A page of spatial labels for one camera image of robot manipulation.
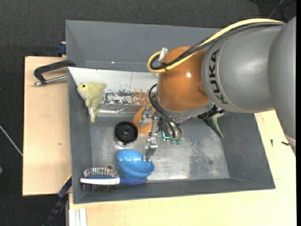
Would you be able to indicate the blue and white brush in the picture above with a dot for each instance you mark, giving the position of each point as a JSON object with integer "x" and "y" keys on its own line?
{"x": 101, "y": 180}

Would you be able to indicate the pale wood flat board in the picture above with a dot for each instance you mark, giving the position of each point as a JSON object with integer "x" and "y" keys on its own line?
{"x": 44, "y": 131}

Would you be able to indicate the yellow plush toy animal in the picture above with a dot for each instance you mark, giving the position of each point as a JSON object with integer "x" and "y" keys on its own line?
{"x": 92, "y": 94}

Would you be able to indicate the grey metal bin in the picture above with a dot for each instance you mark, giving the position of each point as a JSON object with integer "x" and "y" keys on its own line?
{"x": 188, "y": 156}

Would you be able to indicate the blue plastic bowl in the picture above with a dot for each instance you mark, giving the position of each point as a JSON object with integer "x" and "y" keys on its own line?
{"x": 131, "y": 162}

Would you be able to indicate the black round knob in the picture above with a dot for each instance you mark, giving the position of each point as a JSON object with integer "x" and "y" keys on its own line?
{"x": 125, "y": 132}

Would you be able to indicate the orange ball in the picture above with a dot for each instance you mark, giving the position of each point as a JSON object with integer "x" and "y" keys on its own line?
{"x": 137, "y": 123}

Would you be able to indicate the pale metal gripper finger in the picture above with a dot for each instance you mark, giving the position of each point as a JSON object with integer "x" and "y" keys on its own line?
{"x": 150, "y": 150}

